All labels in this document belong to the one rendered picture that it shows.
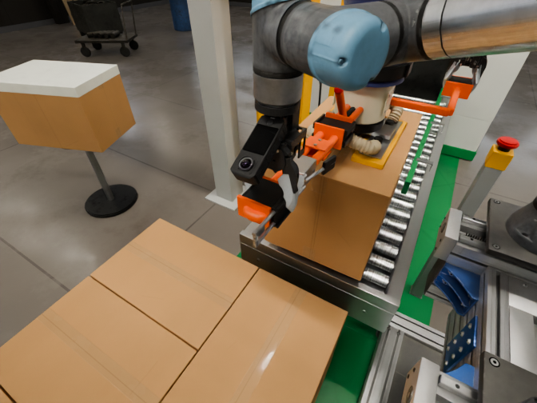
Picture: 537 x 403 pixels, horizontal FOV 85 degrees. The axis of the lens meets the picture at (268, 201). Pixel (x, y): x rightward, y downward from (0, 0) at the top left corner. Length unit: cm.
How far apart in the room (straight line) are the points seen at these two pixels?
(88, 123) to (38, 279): 104
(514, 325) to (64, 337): 135
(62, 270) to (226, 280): 135
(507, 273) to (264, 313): 76
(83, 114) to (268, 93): 164
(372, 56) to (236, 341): 99
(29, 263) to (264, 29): 231
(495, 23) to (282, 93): 24
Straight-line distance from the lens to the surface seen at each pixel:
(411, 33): 43
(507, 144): 141
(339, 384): 169
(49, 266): 244
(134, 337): 123
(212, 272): 130
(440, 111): 107
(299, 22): 38
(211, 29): 184
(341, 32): 33
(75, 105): 201
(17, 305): 234
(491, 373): 69
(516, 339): 88
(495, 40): 39
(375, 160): 96
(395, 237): 152
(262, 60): 44
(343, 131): 79
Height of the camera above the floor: 159
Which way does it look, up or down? 41 degrees down
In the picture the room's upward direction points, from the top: straight up
